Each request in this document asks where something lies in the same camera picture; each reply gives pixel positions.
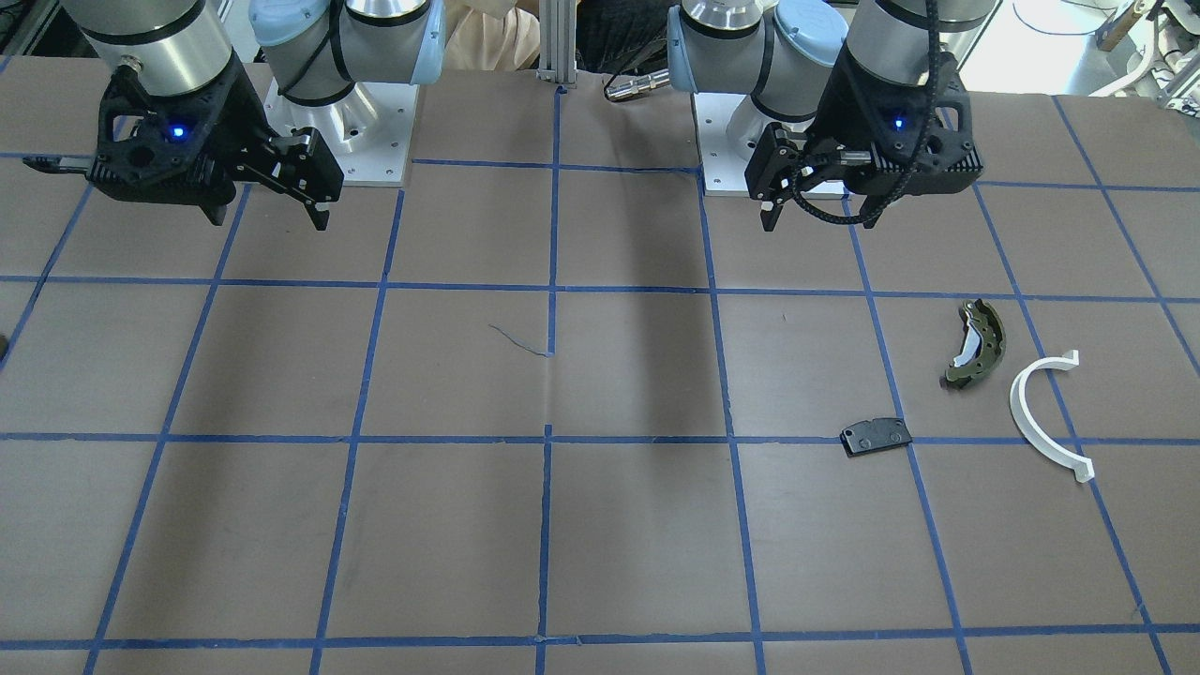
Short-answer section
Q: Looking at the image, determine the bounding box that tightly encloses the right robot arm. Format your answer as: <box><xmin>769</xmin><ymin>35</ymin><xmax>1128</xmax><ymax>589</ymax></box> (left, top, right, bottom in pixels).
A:
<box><xmin>24</xmin><ymin>1</ymin><xmax>446</xmax><ymax>231</ymax></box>

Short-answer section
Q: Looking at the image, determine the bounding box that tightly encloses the black braided cable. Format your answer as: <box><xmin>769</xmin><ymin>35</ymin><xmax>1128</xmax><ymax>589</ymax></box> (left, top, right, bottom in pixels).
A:
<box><xmin>788</xmin><ymin>0</ymin><xmax>943</xmax><ymax>226</ymax></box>

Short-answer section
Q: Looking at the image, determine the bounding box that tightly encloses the aluminium frame post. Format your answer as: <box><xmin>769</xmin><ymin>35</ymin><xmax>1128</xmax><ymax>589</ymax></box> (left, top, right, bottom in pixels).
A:
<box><xmin>536</xmin><ymin>0</ymin><xmax>580</xmax><ymax>89</ymax></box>

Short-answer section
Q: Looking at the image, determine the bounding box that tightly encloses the olive green brake shoe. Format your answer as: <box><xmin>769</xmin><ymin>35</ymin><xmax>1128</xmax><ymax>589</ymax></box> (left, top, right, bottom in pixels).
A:
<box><xmin>941</xmin><ymin>298</ymin><xmax>1006</xmax><ymax>390</ymax></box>

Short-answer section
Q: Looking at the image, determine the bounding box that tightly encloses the white curved plastic part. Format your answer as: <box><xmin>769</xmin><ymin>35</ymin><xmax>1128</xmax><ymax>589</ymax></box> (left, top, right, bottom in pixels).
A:
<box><xmin>1009</xmin><ymin>350</ymin><xmax>1096</xmax><ymax>484</ymax></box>

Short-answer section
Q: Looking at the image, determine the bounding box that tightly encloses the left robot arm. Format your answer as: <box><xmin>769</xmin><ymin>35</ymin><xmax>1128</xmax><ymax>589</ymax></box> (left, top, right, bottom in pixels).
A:
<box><xmin>666</xmin><ymin>1</ymin><xmax>996</xmax><ymax>232</ymax></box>

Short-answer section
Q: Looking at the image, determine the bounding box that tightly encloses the black brake pad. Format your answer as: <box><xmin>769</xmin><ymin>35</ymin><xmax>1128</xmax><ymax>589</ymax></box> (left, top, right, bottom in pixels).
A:
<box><xmin>839</xmin><ymin>417</ymin><xmax>913</xmax><ymax>458</ymax></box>

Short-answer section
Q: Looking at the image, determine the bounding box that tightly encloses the metal handle tool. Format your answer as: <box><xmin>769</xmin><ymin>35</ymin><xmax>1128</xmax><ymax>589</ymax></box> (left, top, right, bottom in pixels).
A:
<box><xmin>602</xmin><ymin>68</ymin><xmax>671</xmax><ymax>103</ymax></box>

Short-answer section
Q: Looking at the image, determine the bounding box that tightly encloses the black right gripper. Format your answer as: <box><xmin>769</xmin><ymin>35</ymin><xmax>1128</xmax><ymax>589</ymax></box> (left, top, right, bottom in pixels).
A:
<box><xmin>22</xmin><ymin>68</ymin><xmax>344</xmax><ymax>232</ymax></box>

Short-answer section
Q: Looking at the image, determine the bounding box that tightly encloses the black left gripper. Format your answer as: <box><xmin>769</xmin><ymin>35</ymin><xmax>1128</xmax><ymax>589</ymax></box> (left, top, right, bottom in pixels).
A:
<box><xmin>744</xmin><ymin>46</ymin><xmax>984</xmax><ymax>233</ymax></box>

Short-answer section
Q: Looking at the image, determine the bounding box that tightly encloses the person in beige shirt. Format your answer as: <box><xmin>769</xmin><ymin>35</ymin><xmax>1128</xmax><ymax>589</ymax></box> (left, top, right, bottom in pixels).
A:
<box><xmin>444</xmin><ymin>1</ymin><xmax>541</xmax><ymax>71</ymax></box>

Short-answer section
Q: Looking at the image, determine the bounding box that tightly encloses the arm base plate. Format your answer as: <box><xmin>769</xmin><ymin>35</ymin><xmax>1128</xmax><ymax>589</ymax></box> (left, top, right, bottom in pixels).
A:
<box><xmin>264</xmin><ymin>80</ymin><xmax>421</xmax><ymax>189</ymax></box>
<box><xmin>692</xmin><ymin>92</ymin><xmax>772</xmax><ymax>198</ymax></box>

